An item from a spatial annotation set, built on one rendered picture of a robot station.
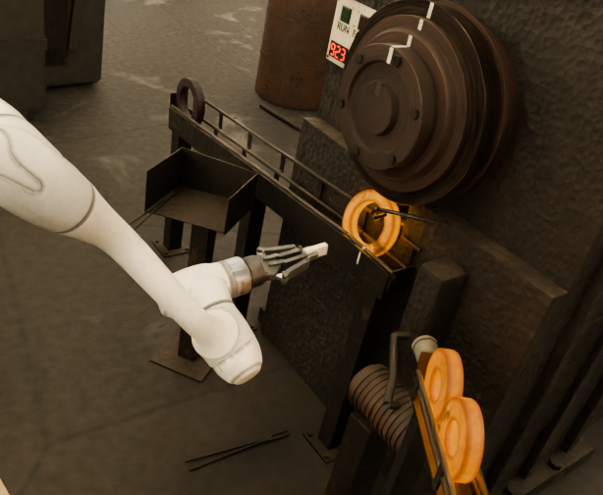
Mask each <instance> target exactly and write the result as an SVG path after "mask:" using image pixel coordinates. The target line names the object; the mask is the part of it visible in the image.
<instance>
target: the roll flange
mask: <svg viewBox="0 0 603 495"><path fill-rule="evenodd" d="M430 1H433V2H436V3H438V4H440V5H445V6H448V7H451V8H453V9H455V10H457V11H459V12H460V13H462V14H463V15H465V16H466V17H467V18H469V19H470V20H471V21H472V22H473V23H474V24H475V25H476V27H477V28H478V29H479V30H480V32H481V33H482V35H483V36H484V38H485V40H486V41H487V43H488V45H489V47H490V49H491V52H492V54H493V57H494V60H495V63H496V66H497V70H498V74H499V80H500V87H501V113H500V121H499V127H498V131H497V135H496V138H495V141H494V144H493V146H492V149H491V151H490V153H489V155H488V157H487V159H486V161H485V163H484V164H483V166H482V167H481V169H480V170H479V171H478V173H477V174H476V175H475V176H474V177H473V178H472V179H471V180H470V181H469V182H468V183H467V184H466V185H465V186H463V187H462V188H461V189H459V190H457V191H456V192H453V193H450V194H448V195H446V196H444V197H443V198H441V199H439V200H437V201H442V200H447V199H450V198H453V197H456V196H458V195H460V194H462V193H464V192H466V191H467V190H469V189H470V188H471V187H472V186H473V185H475V184H476V183H477V182H478V181H479V180H480V178H481V177H482V176H483V175H484V174H485V172H486V171H487V169H489V168H490V167H491V166H492V165H493V164H494V163H495V161H496V160H497V159H498V158H499V156H500V155H501V153H502V152H503V150H504V148H505V146H506V145H507V142H508V140H509V138H510V135H511V133H512V130H513V126H514V122H515V118H516V112H517V84H516V78H515V73H514V69H513V66H512V63H511V60H510V58H509V56H508V53H507V51H506V50H505V48H504V46H503V44H502V43H501V42H500V40H499V39H498V38H497V36H496V35H495V34H494V33H493V32H492V31H491V30H490V29H489V28H488V27H486V26H485V25H484V24H483V23H482V22H481V21H480V20H479V19H478V18H477V17H476V16H475V15H474V14H473V13H472V12H470V11H469V10H468V9H466V8H464V7H463V6H461V5H459V4H457V3H454V2H451V1H447V0H430Z"/></svg>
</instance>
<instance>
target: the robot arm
mask: <svg viewBox="0 0 603 495"><path fill-rule="evenodd" d="M0 206H1V207H2V208H4V209H6V210H7V211H9V212H11V213H13V214H14V215H16V216H18V217H20V218H22V219H23V220H25V221H27V222H29V223H30V224H32V225H35V226H38V227H41V228H44V229H46V230H49V231H51V232H53V233H56V234H59V235H63V236H67V237H71V238H75V239H78V240H81V241H85V242H88V243H90V244H93V245H95V246H97V247H98V248H101V249H102V250H103V251H105V252H106V253H107V254H108V255H110V256H111V257H112V258H113V259H114V260H115V261H116V262H117V263H118V264H119V265H120V266H121V267H122V268H123V269H124V270H125V271H126V272H127V273H128V274H129V275H130V276H131V277H132V278H133V279H134V280H135V281H136V282H137V283H138V284H139V285H140V286H141V287H142V288H143V289H144V290H145V291H146V292H147V293H148V294H149V295H150V296H151V297H152V298H153V299H154V300H155V301H156V302H157V304H158V306H159V309H160V311H161V313H162V314H163V315H164V316H166V317H170V318H173V319H174V320H175V321H176V322H177V323H178V324H179V325H180V326H181V327H182V328H183V329H184V330H185V331H186V332H187V333H188V334H190V335H191V336H192V344H193V347H194V349H195V350H196V351H197V352H198V353H199V354H200V355H201V356H202V357H203V358H204V360H205V361H206V362H207V363H208V365H209V366H210V367H213V369H214V370H215V372H216V373H217V374H218V375H219V376H220V377H221V378H222V379H224V380H225V381H227V382H228V383H230V384H236V385H239V384H243V383H245V382H247V381H249V380H250V379H251V378H252V377H254V376H255V375H256V374H257V373H258V372H259V370H260V367H261V365H262V354H261V349H260V347H259V344H258V342H257V340H256V338H255V336H254V334H253V332H252V330H251V329H250V327H249V325H248V324H247V322H246V320H245V319H244V317H243V316H242V314H241V313H240V312H239V311H238V310H237V308H236V307H235V305H234V303H233V301H232V299H233V298H235V297H238V296H241V295H244V294H247V293H248V292H249V291H250V289H253V288H256V287H259V286H261V285H263V284H264V283H265V282H266V281H273V280H275V279H277V280H280V281H282V282H281V283H282V284H283V285H286V284H287V282H288V281H289V280H290V279H292V278H293V277H295V276H297V275H298V274H300V273H302V272H303V271H304V270H306V269H308V266H309V262H310V261H311V260H313V259H316V258H318V257H319V256H322V255H325V254H327V249H328V245H327V244H326V243H322V244H318V245H315V246H310V247H302V246H299V247H296V246H295V245H288V246H280V247H258V248H257V249H256V255H250V256H246V257H243V258H240V257H237V256H236V257H232V258H229V259H226V260H222V261H218V262H215V263H202V264H198V265H194V266H191V267H188V268H185V269H182V270H180V271H178V272H175V273H173V274H172V273H171V271H170V270H169V269H168V268H167V267H166V266H165V264H164V263H163V262H162V261H161V260H160V259H159V257H158V256H157V255H156V254H155V253H154V252H153V251H152V249H151V248H150V247H149V246H148V245H147V244H146V243H145V241H144V240H143V239H142V238H141V237H140V236H139V235H138V234H137V233H136V232H135V231H134V230H133V229H132V228H131V227H130V226H129V225H128V224H127V223H126V222H125V221H124V220H123V219H122V218H121V217H120V216H119V215H118V214H117V213H116V211H115V210H114V209H113V208H112V207H111V206H110V205H109V204H108V203H107V202H106V200H105V199H104V198H103V197H102V196H101V195H100V193H99V192H98V191H97V189H96V188H95V187H94V185H93V184H92V183H91V182H90V181H89V180H88V179H87V178H86V177H85V176H84V175H83V174H82V173H81V172H80V171H79V170H78V169H77V168H76V167H75V166H74V165H73V164H72V163H70V162H69V161H68V160H67V159H65V158H64V157H63V156H62V154H61V153H60V152H59V151H58V150H57V149H56V148H55V147H54V146H53V145H52V144H51V143H50V142H49V141H48V140H47V139H46V138H45V137H44V136H43V135H42V134H41V133H40V132H39V131H38V130H37V129H36V128H35V127H34V126H33V125H31V124H30V123H29V122H28V121H27V120H26V119H25V118H24V117H23V116H22V114H21V113H20V112H18V111H17V110H16V109H15V108H13V107H12V106H11V105H9V104H8V103H7V102H5V101H4V100H2V99H1V98H0Z"/></svg>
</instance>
